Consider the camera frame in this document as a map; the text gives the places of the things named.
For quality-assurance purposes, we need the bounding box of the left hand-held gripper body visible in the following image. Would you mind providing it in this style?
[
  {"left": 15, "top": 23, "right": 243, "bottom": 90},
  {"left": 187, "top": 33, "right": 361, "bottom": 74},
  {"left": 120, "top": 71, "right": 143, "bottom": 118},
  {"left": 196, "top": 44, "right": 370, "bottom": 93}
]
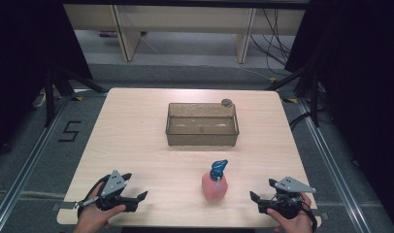
[{"left": 76, "top": 169, "right": 139, "bottom": 214}]

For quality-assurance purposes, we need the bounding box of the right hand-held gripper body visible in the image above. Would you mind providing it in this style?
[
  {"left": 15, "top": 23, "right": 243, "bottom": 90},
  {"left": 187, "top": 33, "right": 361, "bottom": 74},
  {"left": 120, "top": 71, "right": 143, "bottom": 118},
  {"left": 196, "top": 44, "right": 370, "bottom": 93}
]
[{"left": 258, "top": 176, "right": 317, "bottom": 220}]

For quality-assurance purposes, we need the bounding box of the person's right hand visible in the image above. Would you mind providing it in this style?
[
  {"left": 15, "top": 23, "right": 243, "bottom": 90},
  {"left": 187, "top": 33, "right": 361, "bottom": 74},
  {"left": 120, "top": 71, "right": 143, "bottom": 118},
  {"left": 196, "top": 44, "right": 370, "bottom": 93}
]
[{"left": 266, "top": 191, "right": 314, "bottom": 233}]

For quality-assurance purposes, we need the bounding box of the person's left hand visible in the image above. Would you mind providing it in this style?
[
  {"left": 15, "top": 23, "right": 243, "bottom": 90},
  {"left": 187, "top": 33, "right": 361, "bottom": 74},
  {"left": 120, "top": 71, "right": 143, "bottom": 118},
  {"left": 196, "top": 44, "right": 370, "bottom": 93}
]
[{"left": 72, "top": 184, "right": 127, "bottom": 233}]

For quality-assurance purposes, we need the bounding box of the pink soap bottle blue pump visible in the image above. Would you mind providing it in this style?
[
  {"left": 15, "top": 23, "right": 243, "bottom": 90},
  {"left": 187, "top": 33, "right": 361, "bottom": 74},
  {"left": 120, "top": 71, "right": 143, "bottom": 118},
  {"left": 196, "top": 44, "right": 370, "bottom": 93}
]
[{"left": 201, "top": 158, "right": 229, "bottom": 202}]

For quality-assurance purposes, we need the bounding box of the clear brown plastic bin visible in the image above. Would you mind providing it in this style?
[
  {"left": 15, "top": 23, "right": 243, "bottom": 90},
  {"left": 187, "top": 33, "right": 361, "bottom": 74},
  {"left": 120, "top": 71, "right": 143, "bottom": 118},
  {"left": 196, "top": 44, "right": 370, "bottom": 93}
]
[{"left": 165, "top": 102, "right": 241, "bottom": 148}]

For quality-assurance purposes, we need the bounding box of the black metal stand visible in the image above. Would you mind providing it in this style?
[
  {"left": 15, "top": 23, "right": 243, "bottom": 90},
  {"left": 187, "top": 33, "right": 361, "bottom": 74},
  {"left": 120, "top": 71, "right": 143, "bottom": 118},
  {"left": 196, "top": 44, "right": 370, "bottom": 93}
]
[
  {"left": 43, "top": 64, "right": 106, "bottom": 128},
  {"left": 266, "top": 66, "right": 321, "bottom": 128}
]

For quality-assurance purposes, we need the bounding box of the black curtain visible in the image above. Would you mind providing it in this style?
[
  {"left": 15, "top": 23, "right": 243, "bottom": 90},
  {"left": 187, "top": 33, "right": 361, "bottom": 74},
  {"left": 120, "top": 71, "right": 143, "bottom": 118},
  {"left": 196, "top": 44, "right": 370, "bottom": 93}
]
[
  {"left": 0, "top": 0, "right": 94, "bottom": 161},
  {"left": 283, "top": 0, "right": 394, "bottom": 231}
]

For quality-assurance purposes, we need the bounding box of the light wooden bench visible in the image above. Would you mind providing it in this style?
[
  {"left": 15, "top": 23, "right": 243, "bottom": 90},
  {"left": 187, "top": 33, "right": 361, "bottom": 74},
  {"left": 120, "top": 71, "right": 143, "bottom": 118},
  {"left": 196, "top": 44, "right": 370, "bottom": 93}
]
[{"left": 62, "top": 3, "right": 307, "bottom": 65}]

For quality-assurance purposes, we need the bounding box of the black gripper strap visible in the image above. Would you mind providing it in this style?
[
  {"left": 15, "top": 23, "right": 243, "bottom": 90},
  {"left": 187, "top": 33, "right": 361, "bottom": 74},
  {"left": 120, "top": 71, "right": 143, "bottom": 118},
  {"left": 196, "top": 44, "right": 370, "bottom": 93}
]
[
  {"left": 76, "top": 174, "right": 112, "bottom": 218},
  {"left": 298, "top": 199, "right": 319, "bottom": 233}
]

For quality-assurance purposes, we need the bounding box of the silver floor rail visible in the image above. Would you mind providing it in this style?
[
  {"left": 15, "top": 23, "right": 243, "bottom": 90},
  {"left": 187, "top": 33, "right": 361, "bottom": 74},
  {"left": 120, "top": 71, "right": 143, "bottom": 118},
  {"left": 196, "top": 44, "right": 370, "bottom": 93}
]
[
  {"left": 0, "top": 95, "right": 73, "bottom": 229},
  {"left": 295, "top": 97, "right": 374, "bottom": 233}
]

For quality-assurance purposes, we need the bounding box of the white cable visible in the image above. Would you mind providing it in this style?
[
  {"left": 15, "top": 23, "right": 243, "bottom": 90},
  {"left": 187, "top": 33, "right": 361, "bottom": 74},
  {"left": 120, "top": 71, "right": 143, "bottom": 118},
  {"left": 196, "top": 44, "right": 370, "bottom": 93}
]
[{"left": 32, "top": 87, "right": 89, "bottom": 109}]

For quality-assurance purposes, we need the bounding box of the black cable bundle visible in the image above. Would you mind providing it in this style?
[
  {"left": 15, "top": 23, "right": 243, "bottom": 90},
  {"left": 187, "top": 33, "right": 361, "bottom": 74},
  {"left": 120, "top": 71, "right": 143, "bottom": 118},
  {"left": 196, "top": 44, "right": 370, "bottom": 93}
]
[{"left": 248, "top": 8, "right": 293, "bottom": 78}]

